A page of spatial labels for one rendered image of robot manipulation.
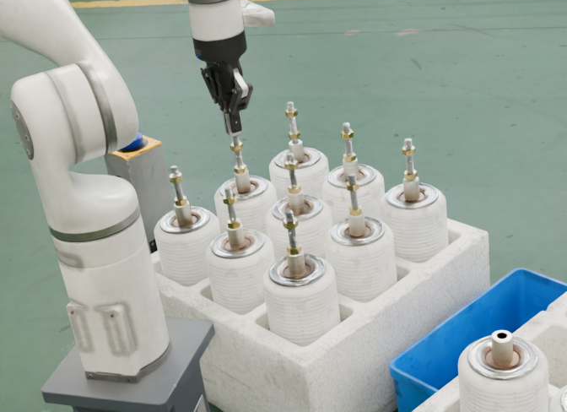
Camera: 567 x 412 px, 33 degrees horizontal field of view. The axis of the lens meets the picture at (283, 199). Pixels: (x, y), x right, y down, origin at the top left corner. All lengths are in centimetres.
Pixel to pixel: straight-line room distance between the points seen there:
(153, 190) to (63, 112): 66
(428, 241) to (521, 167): 66
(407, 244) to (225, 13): 41
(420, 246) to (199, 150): 97
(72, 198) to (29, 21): 20
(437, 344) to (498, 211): 55
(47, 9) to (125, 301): 30
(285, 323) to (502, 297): 36
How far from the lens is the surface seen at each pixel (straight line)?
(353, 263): 127
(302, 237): 135
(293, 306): 121
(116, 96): 89
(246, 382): 132
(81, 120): 88
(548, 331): 123
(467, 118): 222
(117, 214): 93
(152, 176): 152
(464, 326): 138
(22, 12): 100
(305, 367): 119
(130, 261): 95
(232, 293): 130
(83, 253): 94
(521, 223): 180
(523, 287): 146
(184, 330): 108
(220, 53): 133
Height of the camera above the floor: 91
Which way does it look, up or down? 28 degrees down
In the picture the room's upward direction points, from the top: 8 degrees counter-clockwise
